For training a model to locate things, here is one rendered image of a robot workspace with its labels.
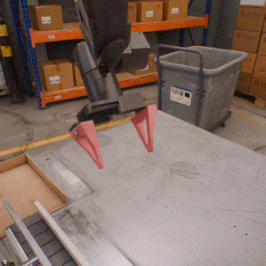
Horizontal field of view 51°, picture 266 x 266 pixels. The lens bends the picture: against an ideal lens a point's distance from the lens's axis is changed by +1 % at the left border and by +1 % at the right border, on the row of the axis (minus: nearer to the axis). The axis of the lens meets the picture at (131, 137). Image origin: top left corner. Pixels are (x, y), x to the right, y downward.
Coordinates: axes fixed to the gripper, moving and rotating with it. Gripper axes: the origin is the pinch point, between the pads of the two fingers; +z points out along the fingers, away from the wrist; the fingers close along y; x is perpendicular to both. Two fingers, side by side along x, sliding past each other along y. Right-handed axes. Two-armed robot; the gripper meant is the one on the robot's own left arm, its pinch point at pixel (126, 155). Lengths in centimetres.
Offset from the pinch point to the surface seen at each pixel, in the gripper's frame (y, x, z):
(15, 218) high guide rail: -17.0, 28.4, 4.5
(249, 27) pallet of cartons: 290, 159, -105
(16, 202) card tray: -14, 53, 1
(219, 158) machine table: 57, 39, 11
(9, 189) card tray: -15, 58, -4
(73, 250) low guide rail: -8.4, 22.6, 15.1
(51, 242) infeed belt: -11.1, 30.8, 13.0
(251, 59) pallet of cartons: 292, 173, -70
